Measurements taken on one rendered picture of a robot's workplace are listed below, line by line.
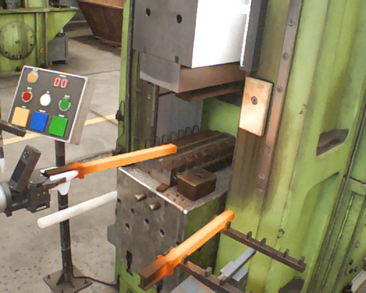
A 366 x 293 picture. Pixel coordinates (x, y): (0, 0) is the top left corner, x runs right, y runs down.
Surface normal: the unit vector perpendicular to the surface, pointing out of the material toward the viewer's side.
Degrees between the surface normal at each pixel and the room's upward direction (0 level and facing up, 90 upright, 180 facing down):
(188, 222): 90
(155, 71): 90
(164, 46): 90
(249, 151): 90
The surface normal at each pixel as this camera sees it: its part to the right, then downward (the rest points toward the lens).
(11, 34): 0.58, 0.34
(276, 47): -0.71, 0.23
